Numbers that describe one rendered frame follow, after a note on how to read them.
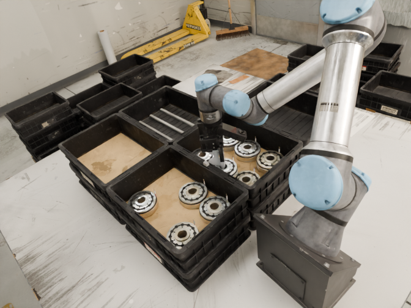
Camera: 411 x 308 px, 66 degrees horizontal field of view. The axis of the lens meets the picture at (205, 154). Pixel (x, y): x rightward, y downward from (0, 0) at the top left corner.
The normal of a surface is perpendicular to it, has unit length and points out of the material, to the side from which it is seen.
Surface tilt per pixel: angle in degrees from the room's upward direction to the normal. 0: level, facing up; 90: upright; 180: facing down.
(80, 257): 0
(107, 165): 0
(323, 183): 53
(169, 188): 0
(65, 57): 90
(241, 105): 87
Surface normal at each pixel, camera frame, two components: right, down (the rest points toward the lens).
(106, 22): 0.69, 0.39
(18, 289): -0.14, -0.76
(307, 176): -0.65, -0.04
